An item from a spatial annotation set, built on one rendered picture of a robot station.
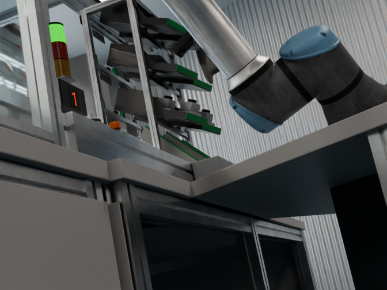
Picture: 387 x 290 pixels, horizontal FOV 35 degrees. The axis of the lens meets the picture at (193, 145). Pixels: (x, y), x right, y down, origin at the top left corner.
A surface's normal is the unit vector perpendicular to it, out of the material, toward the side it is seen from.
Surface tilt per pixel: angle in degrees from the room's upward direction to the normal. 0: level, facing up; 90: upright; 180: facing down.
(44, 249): 90
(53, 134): 90
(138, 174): 90
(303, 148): 90
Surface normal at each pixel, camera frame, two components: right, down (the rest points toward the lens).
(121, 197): -0.33, -0.18
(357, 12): -0.73, -0.04
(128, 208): 0.92, -0.26
